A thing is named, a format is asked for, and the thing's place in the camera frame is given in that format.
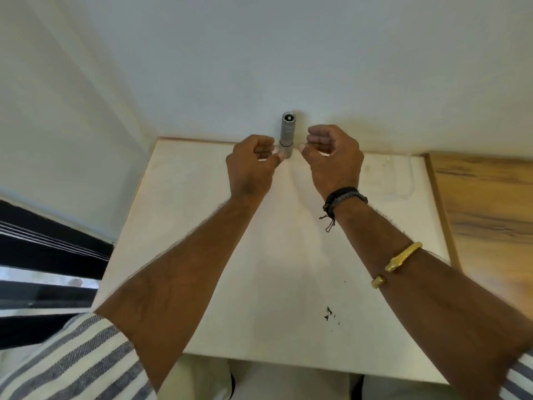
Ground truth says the black braided wrist bracelet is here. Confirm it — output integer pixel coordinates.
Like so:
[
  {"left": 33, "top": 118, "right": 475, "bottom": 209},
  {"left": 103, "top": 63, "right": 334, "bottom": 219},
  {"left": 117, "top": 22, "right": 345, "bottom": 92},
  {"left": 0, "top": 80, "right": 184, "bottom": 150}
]
[{"left": 319, "top": 187, "right": 369, "bottom": 234}]

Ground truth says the person's left forearm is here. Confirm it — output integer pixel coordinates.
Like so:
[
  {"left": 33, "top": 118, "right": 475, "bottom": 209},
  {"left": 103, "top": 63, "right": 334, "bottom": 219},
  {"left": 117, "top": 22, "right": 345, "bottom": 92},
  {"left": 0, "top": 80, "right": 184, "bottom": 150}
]
[{"left": 95, "top": 195, "right": 275, "bottom": 393}]

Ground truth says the gold open bangle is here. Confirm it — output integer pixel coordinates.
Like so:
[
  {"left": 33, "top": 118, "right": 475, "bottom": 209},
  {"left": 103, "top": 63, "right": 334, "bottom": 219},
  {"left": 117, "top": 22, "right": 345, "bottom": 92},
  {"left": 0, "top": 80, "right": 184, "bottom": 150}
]
[{"left": 371, "top": 242, "right": 423, "bottom": 289}]

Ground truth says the person's right forearm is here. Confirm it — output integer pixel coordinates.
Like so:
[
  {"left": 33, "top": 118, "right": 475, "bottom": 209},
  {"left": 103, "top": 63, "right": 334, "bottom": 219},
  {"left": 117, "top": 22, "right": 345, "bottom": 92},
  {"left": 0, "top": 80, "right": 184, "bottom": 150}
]
[{"left": 330, "top": 199, "right": 533, "bottom": 400}]

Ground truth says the black sliding window frame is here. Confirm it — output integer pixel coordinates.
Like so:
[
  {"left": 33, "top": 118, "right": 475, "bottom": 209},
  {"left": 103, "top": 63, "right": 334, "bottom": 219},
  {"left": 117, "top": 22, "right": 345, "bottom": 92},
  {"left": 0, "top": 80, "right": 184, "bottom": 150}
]
[{"left": 0, "top": 199, "right": 114, "bottom": 350}]

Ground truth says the brown wooden table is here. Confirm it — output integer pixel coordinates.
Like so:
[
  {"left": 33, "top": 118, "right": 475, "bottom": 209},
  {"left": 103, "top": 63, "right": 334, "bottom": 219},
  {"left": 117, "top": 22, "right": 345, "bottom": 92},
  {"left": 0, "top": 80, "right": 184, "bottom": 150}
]
[{"left": 424, "top": 151, "right": 533, "bottom": 322}]

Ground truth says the white grey striped shirt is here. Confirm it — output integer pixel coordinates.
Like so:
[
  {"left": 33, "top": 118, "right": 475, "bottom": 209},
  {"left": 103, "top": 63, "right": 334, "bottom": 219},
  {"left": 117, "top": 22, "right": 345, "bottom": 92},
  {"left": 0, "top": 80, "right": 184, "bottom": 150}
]
[{"left": 0, "top": 313, "right": 533, "bottom": 400}]

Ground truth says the grey metal flashlight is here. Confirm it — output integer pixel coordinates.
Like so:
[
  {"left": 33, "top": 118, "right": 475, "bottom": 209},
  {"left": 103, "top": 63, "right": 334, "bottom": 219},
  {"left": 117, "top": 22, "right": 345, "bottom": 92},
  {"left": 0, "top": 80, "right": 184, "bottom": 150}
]
[{"left": 279, "top": 112, "right": 297, "bottom": 160}]

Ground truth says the person's right hand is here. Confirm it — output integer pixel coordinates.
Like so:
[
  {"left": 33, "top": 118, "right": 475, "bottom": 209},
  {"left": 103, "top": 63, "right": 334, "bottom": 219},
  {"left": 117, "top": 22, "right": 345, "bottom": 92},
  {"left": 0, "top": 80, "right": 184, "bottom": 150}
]
[{"left": 298, "top": 124, "right": 365, "bottom": 201}]

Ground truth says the person's left hand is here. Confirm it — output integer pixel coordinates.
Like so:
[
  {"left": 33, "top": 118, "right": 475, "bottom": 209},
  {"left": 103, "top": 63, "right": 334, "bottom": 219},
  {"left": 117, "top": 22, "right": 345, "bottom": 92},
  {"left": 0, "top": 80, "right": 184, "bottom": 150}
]
[{"left": 226, "top": 135, "right": 288, "bottom": 200}]

